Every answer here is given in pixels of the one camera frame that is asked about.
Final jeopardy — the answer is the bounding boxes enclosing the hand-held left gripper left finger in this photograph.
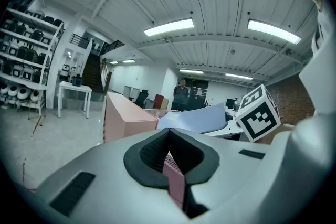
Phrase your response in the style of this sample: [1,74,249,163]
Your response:
[34,127,190,224]

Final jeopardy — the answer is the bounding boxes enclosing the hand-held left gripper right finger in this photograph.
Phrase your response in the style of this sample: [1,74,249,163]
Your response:
[169,127,289,220]

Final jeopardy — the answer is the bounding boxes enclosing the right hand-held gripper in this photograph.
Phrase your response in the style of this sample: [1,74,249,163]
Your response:
[202,83,282,143]

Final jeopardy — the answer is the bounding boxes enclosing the purple spiral notebook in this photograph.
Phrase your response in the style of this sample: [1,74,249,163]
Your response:
[156,102,227,135]

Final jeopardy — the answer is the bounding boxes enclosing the pink desk file organizer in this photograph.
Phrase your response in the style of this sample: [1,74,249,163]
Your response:
[103,91,186,209]

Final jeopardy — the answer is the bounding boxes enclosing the person's right forearm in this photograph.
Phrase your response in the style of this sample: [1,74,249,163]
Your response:
[258,123,297,145]

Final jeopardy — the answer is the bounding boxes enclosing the long ceiling light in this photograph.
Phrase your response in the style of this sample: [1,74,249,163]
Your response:
[143,17,195,37]
[225,72,254,80]
[247,18,302,46]
[178,68,205,74]

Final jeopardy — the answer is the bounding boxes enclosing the person's white shirt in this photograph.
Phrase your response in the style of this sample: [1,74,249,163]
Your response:
[285,5,336,218]

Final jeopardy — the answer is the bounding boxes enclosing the black office chair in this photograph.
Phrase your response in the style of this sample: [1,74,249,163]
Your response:
[134,89,149,109]

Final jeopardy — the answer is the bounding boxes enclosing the white rectangular table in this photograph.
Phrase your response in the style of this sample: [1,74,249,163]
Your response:
[57,80,93,120]

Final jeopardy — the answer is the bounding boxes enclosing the red and brown boards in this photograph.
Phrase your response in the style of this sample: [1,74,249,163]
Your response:
[153,93,169,111]

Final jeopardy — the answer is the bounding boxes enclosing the black pot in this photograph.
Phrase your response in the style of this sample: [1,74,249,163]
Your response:
[71,74,83,87]

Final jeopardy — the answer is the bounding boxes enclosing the dark staircase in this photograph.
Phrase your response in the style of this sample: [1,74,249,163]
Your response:
[80,52,106,94]

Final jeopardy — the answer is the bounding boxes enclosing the rows of white robot heads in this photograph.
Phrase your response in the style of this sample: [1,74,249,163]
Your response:
[0,9,64,103]

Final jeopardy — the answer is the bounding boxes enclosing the white shelving unit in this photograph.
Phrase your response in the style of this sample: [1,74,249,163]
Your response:
[0,6,65,116]

